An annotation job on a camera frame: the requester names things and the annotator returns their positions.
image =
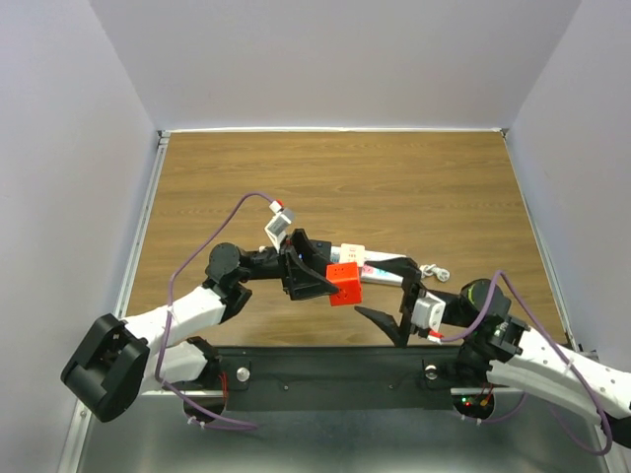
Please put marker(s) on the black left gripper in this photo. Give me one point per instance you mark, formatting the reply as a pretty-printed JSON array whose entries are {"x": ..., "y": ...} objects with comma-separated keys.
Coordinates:
[{"x": 303, "y": 279}]

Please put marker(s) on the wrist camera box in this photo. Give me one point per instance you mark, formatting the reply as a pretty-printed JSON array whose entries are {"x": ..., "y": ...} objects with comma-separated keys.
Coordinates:
[
  {"x": 427, "y": 314},
  {"x": 282, "y": 219}
]

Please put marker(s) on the aluminium frame rail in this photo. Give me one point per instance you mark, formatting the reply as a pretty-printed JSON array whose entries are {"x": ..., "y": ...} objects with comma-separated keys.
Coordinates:
[{"x": 135, "y": 442}]

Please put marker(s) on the red cube plug adapter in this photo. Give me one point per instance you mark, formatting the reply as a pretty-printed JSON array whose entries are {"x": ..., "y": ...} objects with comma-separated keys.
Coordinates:
[{"x": 346, "y": 278}]

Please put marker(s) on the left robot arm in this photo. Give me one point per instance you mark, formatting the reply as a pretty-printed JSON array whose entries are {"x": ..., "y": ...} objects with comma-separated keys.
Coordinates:
[{"x": 120, "y": 358}]

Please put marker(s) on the pink cube plug adapter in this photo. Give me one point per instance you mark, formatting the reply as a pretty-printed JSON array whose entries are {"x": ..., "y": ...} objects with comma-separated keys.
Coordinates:
[{"x": 352, "y": 253}]

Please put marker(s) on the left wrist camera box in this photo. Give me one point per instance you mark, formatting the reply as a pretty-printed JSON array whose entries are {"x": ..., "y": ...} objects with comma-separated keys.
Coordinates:
[{"x": 282, "y": 219}]

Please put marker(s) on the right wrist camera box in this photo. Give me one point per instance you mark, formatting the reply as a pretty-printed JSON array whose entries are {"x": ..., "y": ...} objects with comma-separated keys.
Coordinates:
[{"x": 427, "y": 314}]

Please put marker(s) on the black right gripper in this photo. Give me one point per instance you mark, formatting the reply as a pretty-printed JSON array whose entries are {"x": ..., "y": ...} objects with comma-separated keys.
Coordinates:
[{"x": 411, "y": 291}]

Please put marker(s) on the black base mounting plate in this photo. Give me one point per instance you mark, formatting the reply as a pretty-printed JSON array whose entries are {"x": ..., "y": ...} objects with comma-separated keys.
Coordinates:
[{"x": 336, "y": 378}]

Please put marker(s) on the white multicolour power strip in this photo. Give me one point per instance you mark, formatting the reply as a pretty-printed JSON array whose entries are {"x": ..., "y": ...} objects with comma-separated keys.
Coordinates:
[{"x": 368, "y": 274}]

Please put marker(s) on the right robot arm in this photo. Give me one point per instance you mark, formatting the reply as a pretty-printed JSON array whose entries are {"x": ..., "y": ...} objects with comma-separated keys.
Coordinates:
[{"x": 502, "y": 349}]

